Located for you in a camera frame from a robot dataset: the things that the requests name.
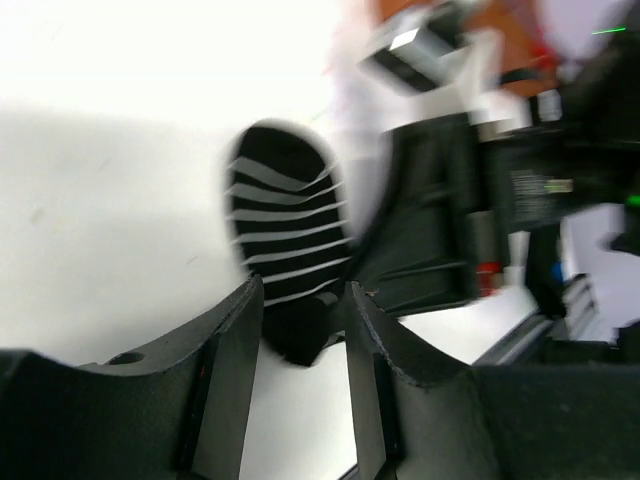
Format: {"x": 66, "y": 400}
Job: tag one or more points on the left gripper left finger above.
{"x": 174, "y": 408}

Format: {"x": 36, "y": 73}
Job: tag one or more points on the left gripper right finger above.
{"x": 563, "y": 410}

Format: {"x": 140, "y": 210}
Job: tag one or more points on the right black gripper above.
{"x": 440, "y": 237}

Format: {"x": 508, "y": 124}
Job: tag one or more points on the black white striped sock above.
{"x": 284, "y": 208}

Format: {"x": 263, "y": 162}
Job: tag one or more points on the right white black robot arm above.
{"x": 599, "y": 122}

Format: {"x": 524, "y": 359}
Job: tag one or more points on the aluminium front rail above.
{"x": 540, "y": 341}

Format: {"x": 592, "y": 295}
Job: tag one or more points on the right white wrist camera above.
{"x": 465, "y": 95}

